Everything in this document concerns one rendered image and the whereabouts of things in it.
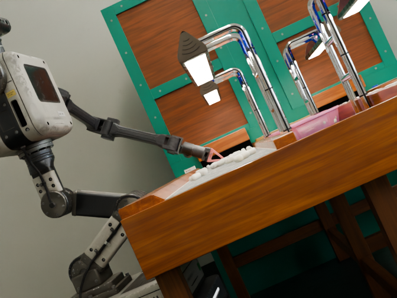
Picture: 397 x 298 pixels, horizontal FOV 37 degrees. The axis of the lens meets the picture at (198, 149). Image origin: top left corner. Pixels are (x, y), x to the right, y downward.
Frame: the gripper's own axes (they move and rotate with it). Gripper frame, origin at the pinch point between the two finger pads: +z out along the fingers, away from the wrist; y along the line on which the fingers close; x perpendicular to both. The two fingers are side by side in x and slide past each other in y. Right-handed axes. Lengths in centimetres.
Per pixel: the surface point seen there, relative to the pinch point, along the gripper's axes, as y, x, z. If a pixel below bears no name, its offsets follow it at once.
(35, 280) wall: 125, 121, -104
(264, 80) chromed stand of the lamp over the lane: -108, -27, 7
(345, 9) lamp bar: -82, -61, 26
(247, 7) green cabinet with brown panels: 45, -83, -11
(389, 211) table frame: -132, -2, 46
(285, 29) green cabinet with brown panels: 45, -77, 12
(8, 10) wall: 127, -55, -177
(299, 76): -11, -46, 23
